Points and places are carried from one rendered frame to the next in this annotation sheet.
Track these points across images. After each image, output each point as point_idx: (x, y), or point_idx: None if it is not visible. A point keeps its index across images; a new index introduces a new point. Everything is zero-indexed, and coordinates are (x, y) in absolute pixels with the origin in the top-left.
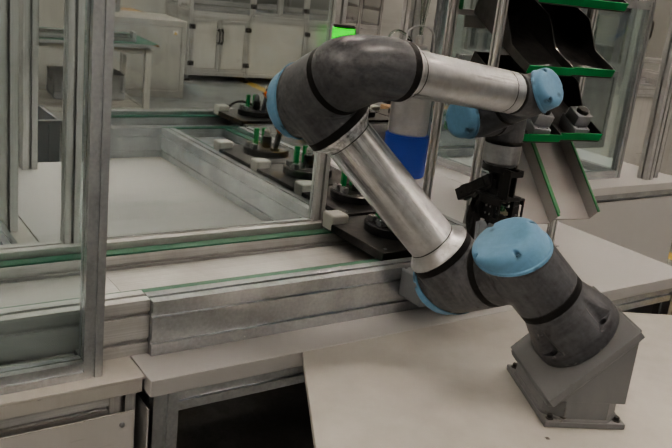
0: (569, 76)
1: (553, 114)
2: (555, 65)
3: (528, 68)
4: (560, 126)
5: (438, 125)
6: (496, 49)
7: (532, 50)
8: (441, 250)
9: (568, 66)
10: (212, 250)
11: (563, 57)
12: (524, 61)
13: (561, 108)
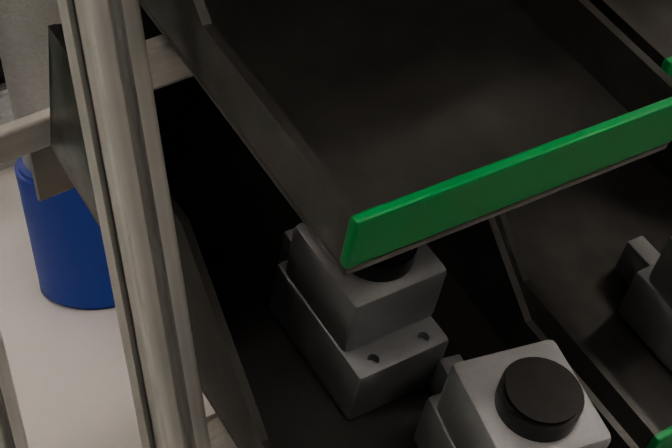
0: (658, 149)
1: (576, 244)
2: (545, 76)
3: (349, 240)
4: (631, 330)
5: (4, 415)
6: (107, 76)
7: None
8: None
9: (637, 77)
10: None
11: (588, 10)
12: (309, 175)
13: (606, 176)
